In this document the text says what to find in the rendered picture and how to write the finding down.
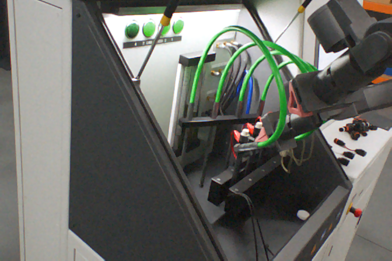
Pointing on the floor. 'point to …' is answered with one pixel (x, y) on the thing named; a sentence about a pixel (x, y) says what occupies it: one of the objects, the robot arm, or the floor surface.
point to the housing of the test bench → (42, 105)
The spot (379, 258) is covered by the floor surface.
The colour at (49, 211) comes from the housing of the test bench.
